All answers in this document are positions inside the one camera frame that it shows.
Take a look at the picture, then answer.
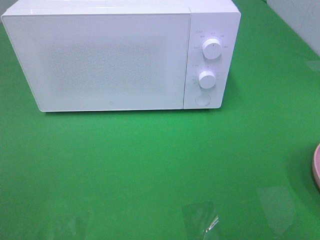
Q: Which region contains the lower white microwave knob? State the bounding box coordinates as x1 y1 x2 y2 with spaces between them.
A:
198 70 217 89

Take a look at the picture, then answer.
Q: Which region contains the white microwave oven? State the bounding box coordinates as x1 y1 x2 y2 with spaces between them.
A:
1 0 241 110

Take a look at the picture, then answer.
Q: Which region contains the white microwave door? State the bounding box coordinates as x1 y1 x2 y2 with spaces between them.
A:
3 14 190 112

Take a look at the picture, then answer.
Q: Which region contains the round white door button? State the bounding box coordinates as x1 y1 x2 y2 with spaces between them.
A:
195 93 211 106

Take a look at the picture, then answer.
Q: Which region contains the white microwave knob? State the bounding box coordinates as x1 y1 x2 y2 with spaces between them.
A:
198 70 217 89
201 37 222 60

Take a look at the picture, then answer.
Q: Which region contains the pink round plate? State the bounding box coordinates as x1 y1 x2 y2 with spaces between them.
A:
311 144 320 192

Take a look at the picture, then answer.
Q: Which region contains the upper white microwave knob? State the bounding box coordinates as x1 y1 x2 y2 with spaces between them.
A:
201 37 222 60

